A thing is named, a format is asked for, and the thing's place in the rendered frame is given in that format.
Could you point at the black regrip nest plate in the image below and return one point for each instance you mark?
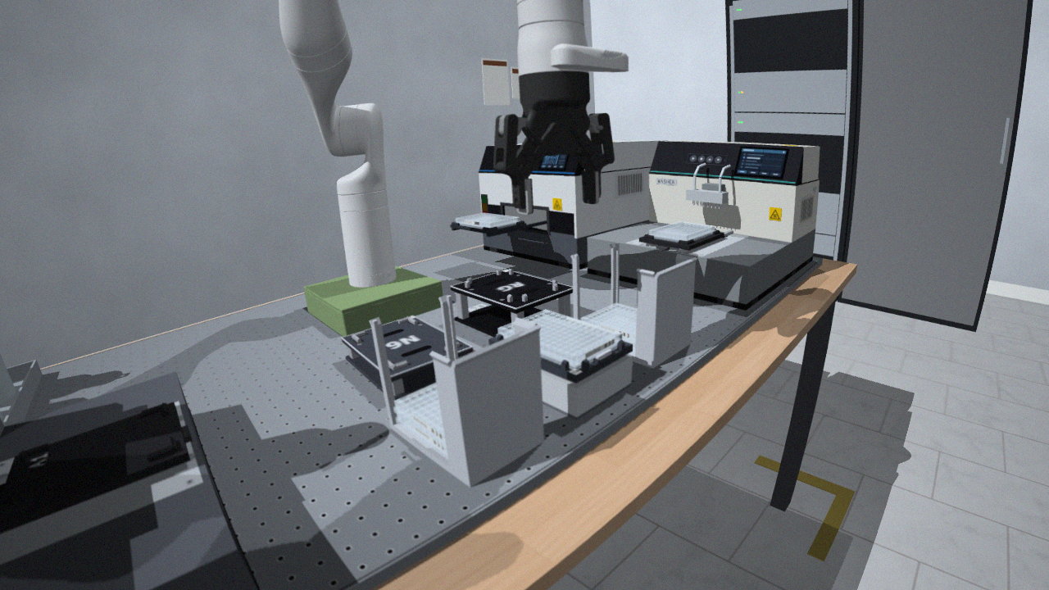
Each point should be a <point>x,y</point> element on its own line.
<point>511,294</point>

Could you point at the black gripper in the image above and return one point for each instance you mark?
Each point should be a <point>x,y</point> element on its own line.
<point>554,121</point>

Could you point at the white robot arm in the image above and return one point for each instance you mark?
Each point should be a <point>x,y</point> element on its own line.
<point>551,33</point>

